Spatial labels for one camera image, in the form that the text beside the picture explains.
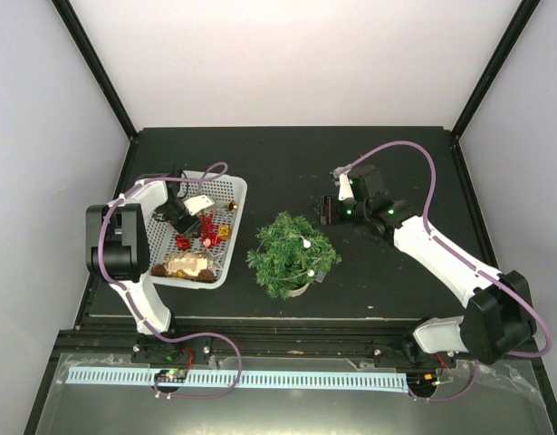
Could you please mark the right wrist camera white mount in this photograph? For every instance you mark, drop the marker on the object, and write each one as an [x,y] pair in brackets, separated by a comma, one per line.
[340,177]

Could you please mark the brown pine cone back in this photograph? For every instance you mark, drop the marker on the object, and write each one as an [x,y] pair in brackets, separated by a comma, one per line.
[159,270]

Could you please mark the black frame post right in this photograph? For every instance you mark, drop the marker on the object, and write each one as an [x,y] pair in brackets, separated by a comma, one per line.
[520,19]

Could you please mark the gold bell ornament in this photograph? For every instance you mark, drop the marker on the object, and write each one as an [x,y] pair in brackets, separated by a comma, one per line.
[232,207]

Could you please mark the fairy light string white bulbs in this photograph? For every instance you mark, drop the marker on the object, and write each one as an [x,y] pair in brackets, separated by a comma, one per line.
[288,256]

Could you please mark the brown pine cone front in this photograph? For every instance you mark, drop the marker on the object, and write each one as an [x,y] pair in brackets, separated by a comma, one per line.
[206,276]

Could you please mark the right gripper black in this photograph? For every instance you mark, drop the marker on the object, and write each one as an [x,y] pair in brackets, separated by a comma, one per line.
[328,215]

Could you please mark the black frame post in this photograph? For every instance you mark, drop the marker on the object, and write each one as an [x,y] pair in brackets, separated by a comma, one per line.
[520,19]
[73,24]

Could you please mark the wooden tree slice ornament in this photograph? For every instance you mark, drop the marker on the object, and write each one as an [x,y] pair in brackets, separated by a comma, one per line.
[186,265]

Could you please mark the gold gift ornament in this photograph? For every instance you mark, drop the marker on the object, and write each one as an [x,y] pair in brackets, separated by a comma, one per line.
[224,232]

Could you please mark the red gift box ornament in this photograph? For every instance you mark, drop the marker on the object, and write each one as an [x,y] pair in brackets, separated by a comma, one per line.
[182,243]

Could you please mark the black frame post left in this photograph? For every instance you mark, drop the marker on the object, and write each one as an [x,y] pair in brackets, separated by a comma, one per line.
[73,24]

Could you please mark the white tree pot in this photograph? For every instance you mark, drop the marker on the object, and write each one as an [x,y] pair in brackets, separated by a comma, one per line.
[299,291]

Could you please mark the red star ornament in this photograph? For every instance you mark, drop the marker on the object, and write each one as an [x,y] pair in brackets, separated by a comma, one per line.
[207,225]

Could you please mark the light blue slotted cable duct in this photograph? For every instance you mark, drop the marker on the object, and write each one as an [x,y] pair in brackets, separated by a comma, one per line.
[225,379]

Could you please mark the santa claus ornament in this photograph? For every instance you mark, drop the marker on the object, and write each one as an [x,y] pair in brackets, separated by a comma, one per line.
[211,240]

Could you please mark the white plastic perforated basket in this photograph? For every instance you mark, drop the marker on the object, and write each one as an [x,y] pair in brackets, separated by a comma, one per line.
[161,235]

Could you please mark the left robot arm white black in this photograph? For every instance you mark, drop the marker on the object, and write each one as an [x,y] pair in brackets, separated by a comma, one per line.
[117,245]

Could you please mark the brown pine cone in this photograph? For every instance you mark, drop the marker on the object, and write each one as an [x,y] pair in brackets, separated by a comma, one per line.
[159,270]
[206,276]

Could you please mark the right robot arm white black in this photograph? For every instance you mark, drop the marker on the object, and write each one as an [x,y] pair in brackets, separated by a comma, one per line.
[496,319]

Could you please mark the small green christmas tree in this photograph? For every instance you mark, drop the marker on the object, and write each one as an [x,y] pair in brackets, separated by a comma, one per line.
[285,221]

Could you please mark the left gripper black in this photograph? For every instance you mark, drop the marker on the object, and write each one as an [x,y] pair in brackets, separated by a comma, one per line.
[187,227]

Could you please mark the silver star ornament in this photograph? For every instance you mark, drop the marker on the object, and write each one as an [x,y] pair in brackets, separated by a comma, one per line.
[216,260]

